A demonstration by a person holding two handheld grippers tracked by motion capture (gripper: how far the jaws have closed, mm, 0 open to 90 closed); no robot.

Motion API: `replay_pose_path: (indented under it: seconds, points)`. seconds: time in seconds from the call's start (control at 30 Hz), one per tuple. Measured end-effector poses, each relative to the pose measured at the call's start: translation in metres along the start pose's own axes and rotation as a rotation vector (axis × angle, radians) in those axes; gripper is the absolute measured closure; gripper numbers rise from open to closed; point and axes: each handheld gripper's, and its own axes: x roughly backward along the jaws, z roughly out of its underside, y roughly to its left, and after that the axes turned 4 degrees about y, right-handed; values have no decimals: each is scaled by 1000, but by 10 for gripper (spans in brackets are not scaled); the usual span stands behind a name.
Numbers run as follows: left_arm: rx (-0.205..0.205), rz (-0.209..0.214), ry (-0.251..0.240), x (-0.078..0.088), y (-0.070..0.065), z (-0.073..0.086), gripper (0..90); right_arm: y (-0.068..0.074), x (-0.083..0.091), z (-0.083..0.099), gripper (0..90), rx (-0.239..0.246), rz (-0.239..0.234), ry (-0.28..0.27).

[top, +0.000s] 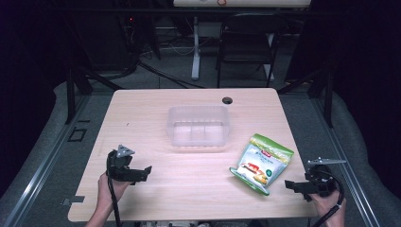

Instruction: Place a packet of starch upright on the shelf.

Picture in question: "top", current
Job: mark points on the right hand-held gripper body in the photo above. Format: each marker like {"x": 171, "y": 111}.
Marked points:
{"x": 321, "y": 181}

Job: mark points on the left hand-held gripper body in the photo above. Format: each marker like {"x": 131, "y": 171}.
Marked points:
{"x": 119, "y": 165}

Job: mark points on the person's right hand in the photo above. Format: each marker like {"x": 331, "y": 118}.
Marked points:
{"x": 327, "y": 206}

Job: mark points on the person's left hand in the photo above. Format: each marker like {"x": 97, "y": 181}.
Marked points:
{"x": 110, "y": 189}

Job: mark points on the green white snack bag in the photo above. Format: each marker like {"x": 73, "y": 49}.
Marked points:
{"x": 263, "y": 164}

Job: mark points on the black tape square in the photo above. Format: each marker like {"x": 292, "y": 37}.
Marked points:
{"x": 70, "y": 138}

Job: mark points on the grey tape strip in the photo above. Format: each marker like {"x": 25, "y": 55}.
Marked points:
{"x": 74, "y": 199}

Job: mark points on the clear plastic container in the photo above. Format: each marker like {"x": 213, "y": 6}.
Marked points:
{"x": 198, "y": 127}

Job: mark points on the black metal stand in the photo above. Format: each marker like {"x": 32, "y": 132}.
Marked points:
{"x": 71, "y": 94}
{"x": 327, "y": 101}

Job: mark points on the white desk leg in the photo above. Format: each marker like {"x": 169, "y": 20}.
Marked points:
{"x": 196, "y": 53}

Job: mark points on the black folding chair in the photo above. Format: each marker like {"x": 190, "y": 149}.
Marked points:
{"x": 249, "y": 44}

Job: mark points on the aluminium floor rail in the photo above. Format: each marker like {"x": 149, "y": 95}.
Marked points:
{"x": 346, "y": 176}
{"x": 38, "y": 176}

